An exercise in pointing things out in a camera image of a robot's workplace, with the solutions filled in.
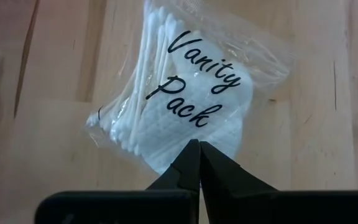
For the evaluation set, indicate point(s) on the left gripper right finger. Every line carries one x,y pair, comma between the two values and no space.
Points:
225,177

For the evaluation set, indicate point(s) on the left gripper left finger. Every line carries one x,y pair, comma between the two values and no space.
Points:
185,174

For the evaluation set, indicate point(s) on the clear vanity pack bag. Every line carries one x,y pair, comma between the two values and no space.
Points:
197,102

